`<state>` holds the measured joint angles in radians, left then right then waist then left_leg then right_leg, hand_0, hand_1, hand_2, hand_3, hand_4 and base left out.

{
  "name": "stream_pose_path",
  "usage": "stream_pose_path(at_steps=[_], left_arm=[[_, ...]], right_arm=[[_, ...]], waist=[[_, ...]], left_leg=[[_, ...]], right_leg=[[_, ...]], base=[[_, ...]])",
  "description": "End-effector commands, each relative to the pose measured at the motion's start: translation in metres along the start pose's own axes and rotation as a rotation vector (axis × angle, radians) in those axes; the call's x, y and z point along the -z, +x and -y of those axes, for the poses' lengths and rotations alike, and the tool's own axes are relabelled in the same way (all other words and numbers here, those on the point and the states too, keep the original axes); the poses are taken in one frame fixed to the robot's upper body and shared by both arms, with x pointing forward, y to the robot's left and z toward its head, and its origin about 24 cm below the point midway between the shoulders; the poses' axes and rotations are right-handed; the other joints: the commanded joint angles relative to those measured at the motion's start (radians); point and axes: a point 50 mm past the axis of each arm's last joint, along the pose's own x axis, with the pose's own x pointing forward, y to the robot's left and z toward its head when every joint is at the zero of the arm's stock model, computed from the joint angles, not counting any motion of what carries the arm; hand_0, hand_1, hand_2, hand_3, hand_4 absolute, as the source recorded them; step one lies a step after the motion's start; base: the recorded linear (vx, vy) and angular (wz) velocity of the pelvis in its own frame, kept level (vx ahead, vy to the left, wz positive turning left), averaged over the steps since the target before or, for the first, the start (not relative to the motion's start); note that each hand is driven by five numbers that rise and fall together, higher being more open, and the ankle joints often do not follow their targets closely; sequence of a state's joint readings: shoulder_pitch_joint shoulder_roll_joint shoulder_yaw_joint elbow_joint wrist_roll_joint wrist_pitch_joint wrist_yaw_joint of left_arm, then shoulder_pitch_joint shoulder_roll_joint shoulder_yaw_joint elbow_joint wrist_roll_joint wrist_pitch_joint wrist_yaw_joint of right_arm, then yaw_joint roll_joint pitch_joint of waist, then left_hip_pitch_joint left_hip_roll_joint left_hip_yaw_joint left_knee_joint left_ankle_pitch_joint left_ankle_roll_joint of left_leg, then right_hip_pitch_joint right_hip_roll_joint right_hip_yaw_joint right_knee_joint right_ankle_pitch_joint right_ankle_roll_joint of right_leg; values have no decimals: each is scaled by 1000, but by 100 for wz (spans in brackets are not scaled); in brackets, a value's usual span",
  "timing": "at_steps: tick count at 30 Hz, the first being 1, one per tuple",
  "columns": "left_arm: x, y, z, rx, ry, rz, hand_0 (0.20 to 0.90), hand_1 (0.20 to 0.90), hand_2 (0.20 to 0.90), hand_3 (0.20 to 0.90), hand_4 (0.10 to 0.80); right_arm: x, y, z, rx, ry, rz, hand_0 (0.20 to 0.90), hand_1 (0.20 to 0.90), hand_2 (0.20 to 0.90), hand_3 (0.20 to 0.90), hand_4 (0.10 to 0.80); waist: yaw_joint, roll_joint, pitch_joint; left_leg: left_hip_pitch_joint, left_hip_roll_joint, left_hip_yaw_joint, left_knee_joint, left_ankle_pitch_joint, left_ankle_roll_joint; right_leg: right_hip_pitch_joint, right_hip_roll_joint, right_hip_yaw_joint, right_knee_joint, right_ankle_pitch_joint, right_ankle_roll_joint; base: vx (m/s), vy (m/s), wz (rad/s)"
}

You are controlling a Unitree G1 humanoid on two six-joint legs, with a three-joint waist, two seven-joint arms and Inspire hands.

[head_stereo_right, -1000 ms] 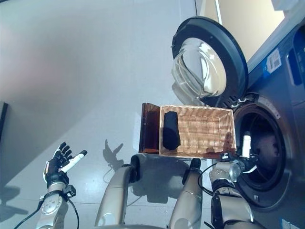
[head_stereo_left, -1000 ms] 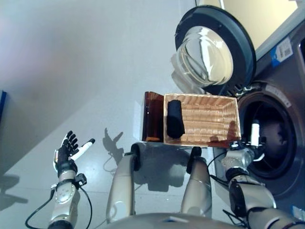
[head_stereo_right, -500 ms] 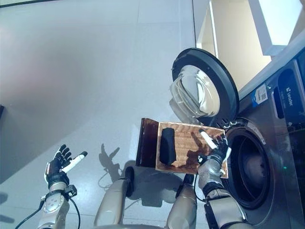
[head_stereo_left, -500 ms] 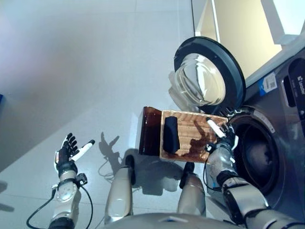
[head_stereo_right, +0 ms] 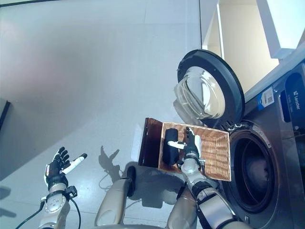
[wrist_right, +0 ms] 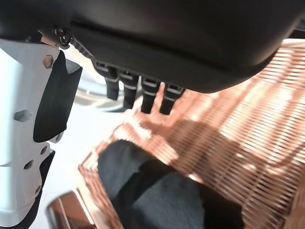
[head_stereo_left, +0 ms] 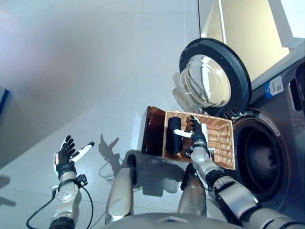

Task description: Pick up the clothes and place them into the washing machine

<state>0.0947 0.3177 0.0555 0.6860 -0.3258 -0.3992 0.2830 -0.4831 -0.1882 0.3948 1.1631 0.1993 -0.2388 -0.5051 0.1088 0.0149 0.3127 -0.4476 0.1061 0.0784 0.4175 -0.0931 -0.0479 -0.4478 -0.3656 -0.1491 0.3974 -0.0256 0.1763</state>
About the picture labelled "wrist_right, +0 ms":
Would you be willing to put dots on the black garment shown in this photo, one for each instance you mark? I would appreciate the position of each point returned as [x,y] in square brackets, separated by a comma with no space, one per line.
[155,190]

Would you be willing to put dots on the rectangular wicker laundry basket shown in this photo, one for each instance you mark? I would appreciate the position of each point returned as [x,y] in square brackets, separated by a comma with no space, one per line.
[226,143]

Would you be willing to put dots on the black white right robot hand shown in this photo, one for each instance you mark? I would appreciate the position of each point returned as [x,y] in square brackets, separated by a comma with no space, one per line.
[166,35]

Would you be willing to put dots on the glossy brown stool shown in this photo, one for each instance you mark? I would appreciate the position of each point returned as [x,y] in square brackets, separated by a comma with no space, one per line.
[66,212]

